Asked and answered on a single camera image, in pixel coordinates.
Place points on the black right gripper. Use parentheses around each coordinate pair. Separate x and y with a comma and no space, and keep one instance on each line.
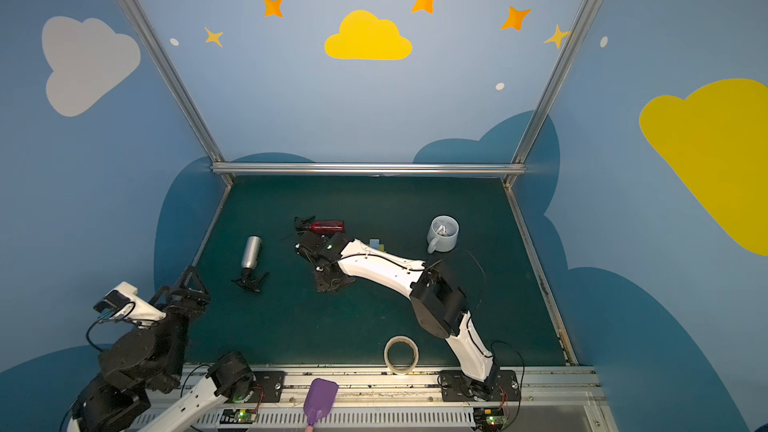
(309,240)

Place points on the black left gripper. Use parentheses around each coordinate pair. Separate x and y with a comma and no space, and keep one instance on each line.
(182,295)

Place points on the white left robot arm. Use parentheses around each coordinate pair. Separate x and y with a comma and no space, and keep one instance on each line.
(151,357)

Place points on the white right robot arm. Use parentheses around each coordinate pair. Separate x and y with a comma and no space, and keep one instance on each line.
(439,303)

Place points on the silver spray bottle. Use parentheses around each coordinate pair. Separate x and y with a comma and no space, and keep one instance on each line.
(249,280)

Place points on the roll of tape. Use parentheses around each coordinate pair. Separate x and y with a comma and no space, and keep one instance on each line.
(401,355)

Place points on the translucent plastic mug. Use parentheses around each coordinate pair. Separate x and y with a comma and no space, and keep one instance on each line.
(442,235)

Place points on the purple plastic scoop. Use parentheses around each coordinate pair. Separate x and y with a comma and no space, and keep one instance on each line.
(319,401)

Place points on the aluminium back frame rail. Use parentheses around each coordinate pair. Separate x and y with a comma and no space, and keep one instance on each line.
(367,169)

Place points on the left side frame rail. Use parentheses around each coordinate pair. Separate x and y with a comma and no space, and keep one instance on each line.
(204,212)

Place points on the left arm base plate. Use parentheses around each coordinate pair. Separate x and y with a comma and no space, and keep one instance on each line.
(268,386)

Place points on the aluminium left corner post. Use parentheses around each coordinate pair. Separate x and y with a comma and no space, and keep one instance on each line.
(144,28)

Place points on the aluminium corner post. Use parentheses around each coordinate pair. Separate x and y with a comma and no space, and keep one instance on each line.
(580,27)
(144,28)

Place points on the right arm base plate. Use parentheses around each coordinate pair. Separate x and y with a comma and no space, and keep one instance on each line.
(456,387)

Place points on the right side frame rail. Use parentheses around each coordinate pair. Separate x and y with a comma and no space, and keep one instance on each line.
(541,279)

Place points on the front aluminium rail bed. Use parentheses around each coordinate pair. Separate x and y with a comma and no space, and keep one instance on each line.
(370,398)

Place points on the aluminium right corner post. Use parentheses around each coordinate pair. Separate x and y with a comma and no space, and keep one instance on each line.
(580,27)

